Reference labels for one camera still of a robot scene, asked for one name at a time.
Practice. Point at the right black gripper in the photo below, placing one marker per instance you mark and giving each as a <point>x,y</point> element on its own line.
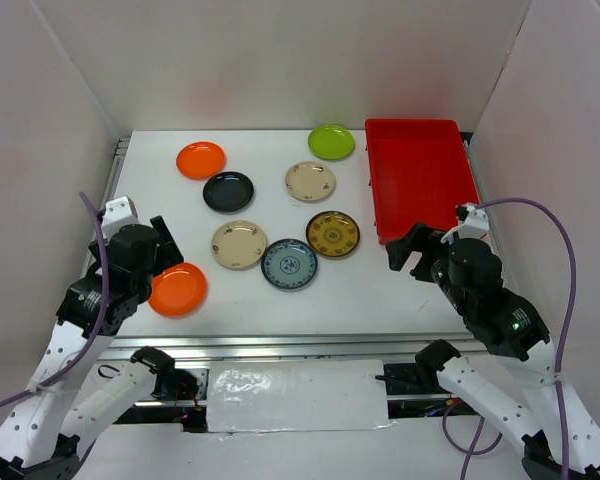
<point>417,238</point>

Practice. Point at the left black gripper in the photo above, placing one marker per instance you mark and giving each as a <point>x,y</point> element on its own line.
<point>169,253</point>

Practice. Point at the yellow black patterned plate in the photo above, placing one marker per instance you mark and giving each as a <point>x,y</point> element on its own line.
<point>333,234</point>

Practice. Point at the blue white patterned plate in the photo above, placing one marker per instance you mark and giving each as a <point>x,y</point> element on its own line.
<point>289,264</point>

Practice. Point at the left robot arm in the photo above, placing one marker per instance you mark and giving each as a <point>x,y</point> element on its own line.
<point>47,435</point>

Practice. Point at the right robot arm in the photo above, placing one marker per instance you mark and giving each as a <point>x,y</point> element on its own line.
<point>552,430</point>

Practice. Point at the red plastic bin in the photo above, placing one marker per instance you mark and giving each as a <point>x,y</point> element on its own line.
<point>419,173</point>

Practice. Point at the orange plate near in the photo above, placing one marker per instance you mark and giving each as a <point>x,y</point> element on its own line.
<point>178,291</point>

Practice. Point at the orange plate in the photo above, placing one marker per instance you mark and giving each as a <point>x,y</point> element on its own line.
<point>200,160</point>
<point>178,291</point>

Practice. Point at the orange plate far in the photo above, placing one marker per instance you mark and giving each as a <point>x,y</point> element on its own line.
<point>200,160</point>

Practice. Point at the cream plate with motifs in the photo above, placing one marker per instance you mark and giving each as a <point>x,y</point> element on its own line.
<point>310,181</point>

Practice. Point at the lime green plate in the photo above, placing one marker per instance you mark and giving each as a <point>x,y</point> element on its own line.
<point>331,142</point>

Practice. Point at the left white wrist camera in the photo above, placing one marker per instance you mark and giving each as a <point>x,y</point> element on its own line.
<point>117,214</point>

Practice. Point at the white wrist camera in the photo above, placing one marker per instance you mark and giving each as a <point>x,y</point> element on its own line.
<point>117,214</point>
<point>473,223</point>

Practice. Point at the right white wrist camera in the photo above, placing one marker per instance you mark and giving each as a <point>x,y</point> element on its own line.
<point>473,223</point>

